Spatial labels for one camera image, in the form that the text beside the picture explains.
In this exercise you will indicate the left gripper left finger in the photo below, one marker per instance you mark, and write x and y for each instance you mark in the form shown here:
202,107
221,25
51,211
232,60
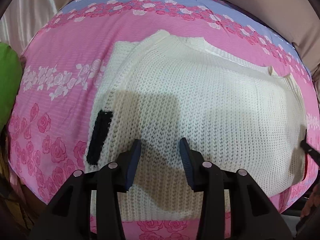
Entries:
86,206

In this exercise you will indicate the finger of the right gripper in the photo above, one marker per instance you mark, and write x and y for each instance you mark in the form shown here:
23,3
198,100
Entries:
309,150

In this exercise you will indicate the white red black knit sweater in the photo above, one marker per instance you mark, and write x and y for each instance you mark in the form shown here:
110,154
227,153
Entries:
165,88

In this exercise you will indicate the person's right hand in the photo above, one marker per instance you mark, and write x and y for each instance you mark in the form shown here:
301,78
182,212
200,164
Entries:
313,201

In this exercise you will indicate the pink floral bed sheet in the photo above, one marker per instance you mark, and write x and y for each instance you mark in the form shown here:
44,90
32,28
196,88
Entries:
66,61

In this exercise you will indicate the green plush object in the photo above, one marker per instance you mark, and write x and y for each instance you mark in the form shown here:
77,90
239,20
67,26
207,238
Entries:
10,78

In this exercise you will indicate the white pleated curtain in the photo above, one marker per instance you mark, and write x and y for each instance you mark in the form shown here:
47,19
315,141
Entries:
23,19

